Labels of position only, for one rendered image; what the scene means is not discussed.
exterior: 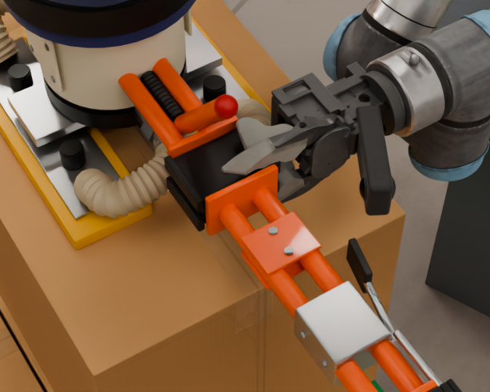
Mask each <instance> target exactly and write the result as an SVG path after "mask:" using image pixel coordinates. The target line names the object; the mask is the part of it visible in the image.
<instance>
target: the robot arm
mask: <svg viewBox="0 0 490 392"><path fill-rule="evenodd" d="M452 1H453V0H372V1H371V2H369V3H368V4H367V6H366V7H365V9H364V11H363V13H355V14H352V15H350V16H348V17H346V18H345V19H343V20H342V21H341V22H340V23H339V24H338V27H337V28H336V29H335V31H333V32H332V34H331V35H330V37H329V39H328V41H327V44H326V46H325V48H324V56H323V64H324V70H325V72H326V73H327V75H328V76H329V77H330V78H331V79H332V80H333V81H334V82H333V83H331V84H329V85H327V86H324V84H323V83H322V82H321V81H320V80H319V79H318V78H317V77H316V76H315V75H314V74H313V73H312V72H311V73H309V74H307V75H305V76H303V77H301V78H299V79H296V80H294V81H292V82H290V83H288V84H285V85H283V86H281V87H279V88H277V89H275V90H272V91H271V94H272V95H273V96H272V98H271V126H266V125H264V124H262V123H260V122H258V121H256V120H254V119H253V118H251V117H242V118H240V119H239V120H238V121H237V122H236V129H237V131H238V134H239V136H240V140H241V142H242V144H243V147H244V151H243V152H241V153H240V154H239V155H237V156H235V157H234V158H233V159H231V160H230V161H229V162H228V163H227V164H226V165H224V166H223V167H222V169H221V171H222V172H223V173H224V174H232V175H240V176H246V175H247V174H249V173H250V172H252V171H254V170H257V169H264V168H266V167H267V166H269V165H271V164H272V163H276V162H278V161H280V163H281V164H280V173H278V181H279V183H280V185H279V192H278V193H277V198H278V200H279V201H280V202H281V203H282V204H283V203H285V202H287V201H290V200H292V199H294V198H297V197H299V196H301V195H302V194H305V193H306V192H307V191H309V190H311V189H312V188H313V187H315V186H316V185H317V184H319V183H320V182H321V181H322V180H323V179H324V178H326V177H329V176H330V175H331V174H332V173H333V172H334V171H336V170H338V169H339V168H340V167H342V166H343V165H344V164H345V162H346V161H347V159H350V155H355V154H356V152H357V157H358V163H359V172H360V177H361V180H360V183H359V192H360V194H361V196H362V198H363V201H364V203H365V209H366V214H367V215H387V214H389V212H390V204H391V200H392V199H393V196H394V194H395V191H396V184H395V181H394V179H393V177H392V175H391V172H390V164H389V159H388V155H387V146H386V141H385V137H384V135H385V136H388V135H392V134H395V135H398V136H400V137H401V138H402V139H404V140H405V141H406V142H407V143H408V144H409V147H408V155H409V157H410V160H411V163H412V165H413V166H414V168H415V169H416V170H417V171H418V172H419V173H421V174H422V175H424V176H426V177H428V178H431V179H433V180H439V181H455V180H461V179H464V178H465V177H468V176H470V175H471V174H473V173H474V172H475V171H476V170H477V169H478V168H479V166H480V165H481V163H482V161H483V159H484V156H485V154H486V152H487V151H488V147H489V138H490V10H481V11H478V12H476V13H473V14H471V15H465V16H462V17H461V19H459V20H457V21H456V22H454V23H451V24H450V25H447V26H445V27H443V28H441V29H439V30H437V31H435V29H436V27H437V26H438V25H439V22H440V21H441V19H442V18H443V16H444V14H445V13H446V11H447V9H448V8H449V6H450V4H451V3H452ZM434 31H435V32H434ZM298 83H299V84H298ZM296 84H297V85H296ZM289 87H290V88H289ZM283 90H284V91H283ZM293 159H295V160H296V161H297V162H298V163H299V169H297V170H296V168H295V165H294V163H293V161H291V160H293Z"/></svg>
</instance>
